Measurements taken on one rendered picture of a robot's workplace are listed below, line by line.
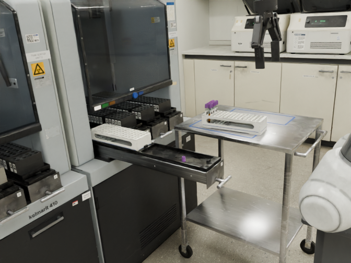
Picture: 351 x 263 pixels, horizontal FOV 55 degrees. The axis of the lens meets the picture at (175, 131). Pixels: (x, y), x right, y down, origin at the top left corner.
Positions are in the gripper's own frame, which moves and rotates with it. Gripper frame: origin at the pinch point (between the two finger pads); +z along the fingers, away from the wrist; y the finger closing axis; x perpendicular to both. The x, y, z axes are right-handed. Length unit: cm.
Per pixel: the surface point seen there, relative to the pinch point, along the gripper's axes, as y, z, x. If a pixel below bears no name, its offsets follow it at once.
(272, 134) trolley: 24.0, 36.8, 9.9
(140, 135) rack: -14, 28, 54
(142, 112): 11, 26, 76
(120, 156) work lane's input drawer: -22, 36, 61
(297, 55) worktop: 212, 32, 60
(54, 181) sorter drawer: -51, 34, 67
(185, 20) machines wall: 222, -12, 191
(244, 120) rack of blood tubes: 20.0, 29.6, 20.9
